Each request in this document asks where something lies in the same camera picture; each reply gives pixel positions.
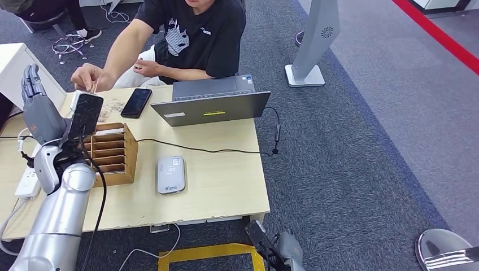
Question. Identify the person's left forearm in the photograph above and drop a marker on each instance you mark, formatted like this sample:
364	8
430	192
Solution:
183	73

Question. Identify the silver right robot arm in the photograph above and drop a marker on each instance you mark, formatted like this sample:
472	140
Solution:
438	243

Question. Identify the person's left hand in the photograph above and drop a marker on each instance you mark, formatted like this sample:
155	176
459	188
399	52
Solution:
149	68

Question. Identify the wooden card holder box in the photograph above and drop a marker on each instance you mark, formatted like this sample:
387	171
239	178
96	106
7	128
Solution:
129	157

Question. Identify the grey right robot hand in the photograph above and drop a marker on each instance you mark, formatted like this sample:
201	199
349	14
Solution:
290	252

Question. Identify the dark round base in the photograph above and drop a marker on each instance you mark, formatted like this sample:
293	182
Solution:
299	39

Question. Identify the red floor tape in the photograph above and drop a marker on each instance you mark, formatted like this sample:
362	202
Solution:
441	35

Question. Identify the person's right forearm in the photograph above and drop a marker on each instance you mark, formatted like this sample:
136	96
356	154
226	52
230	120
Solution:
116	61

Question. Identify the grey kiosk stand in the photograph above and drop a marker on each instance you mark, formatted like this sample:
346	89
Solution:
316	33

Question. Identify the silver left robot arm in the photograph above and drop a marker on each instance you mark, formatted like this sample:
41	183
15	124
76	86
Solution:
56	224

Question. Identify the white desk frame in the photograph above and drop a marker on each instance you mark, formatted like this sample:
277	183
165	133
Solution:
93	2

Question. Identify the white furniture base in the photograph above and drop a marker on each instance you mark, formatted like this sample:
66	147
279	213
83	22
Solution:
438	3

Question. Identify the person's right hand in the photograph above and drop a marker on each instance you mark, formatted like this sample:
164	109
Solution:
88	76

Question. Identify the chrome base stool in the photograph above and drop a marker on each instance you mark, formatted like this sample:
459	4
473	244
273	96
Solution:
58	30

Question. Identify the black plug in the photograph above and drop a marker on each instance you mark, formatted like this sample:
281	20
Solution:
27	159

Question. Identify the clear plastic card packets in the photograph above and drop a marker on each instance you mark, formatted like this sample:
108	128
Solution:
112	106

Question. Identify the seated person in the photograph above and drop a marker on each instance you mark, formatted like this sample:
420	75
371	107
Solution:
75	15

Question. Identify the grey laptop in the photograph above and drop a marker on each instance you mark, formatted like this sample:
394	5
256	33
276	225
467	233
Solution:
209	110

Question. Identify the grey card reader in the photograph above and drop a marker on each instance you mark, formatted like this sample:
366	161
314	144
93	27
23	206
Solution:
171	175

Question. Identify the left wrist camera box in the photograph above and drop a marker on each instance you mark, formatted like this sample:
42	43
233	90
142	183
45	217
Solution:
86	116

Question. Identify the yellow floor tape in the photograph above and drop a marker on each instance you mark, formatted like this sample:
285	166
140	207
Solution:
206	251

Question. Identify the white cabinet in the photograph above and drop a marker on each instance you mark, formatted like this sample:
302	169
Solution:
15	63

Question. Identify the white card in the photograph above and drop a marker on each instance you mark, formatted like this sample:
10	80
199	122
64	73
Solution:
110	131

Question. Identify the white power strip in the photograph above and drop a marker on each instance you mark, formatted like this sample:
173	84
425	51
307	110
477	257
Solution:
27	185

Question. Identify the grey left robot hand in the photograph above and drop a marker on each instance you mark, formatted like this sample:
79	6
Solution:
41	116

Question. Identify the clear table bracket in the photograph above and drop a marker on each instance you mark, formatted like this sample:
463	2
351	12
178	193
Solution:
159	229

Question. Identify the black smartphone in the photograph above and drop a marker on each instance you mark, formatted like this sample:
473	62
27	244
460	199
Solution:
136	103

